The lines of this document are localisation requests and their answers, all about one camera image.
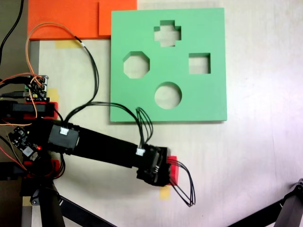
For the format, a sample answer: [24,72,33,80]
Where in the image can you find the black wire with white marker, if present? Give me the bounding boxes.
[62,35,99,130]

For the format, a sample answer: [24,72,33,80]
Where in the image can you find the orange flat block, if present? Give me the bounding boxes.
[27,0,138,40]

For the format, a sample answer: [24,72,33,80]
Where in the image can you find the thick black cable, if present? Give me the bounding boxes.
[0,0,25,68]

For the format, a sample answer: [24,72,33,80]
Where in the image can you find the green circuit board with wires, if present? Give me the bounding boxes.
[25,75,50,103]

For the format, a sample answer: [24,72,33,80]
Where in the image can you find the thin orange wires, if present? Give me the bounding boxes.
[0,72,40,126]

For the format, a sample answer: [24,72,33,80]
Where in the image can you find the yellow masking tape piece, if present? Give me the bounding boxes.
[55,39,82,49]
[48,88,60,103]
[159,185,172,200]

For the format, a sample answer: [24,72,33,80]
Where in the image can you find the black USB cable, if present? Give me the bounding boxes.
[0,91,29,98]

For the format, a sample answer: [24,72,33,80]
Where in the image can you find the black gripper wire loop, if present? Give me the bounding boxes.
[166,159,196,208]

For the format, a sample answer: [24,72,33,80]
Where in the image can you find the red and black table clamp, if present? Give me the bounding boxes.
[0,159,60,182]
[0,100,59,120]

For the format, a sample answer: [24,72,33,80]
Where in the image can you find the green shape-hole board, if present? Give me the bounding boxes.
[109,7,228,123]

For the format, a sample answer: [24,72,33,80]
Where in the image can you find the black arm wire bundle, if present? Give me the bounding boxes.
[65,101,154,153]

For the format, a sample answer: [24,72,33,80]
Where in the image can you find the small black driver board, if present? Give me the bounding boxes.
[8,126,40,164]

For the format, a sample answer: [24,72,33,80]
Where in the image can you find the long orange wire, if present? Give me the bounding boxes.
[25,22,83,80]

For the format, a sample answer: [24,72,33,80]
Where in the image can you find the red square block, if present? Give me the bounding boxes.
[166,155,179,187]

